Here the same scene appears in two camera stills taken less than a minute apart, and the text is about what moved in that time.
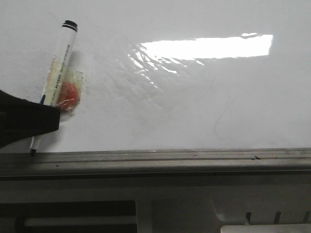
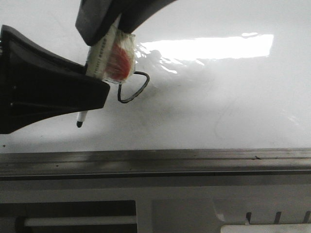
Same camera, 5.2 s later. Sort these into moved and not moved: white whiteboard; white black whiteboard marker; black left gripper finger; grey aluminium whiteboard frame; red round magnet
Moved: white black whiteboard marker; red round magnet; black left gripper finger
Not moved: white whiteboard; grey aluminium whiteboard frame
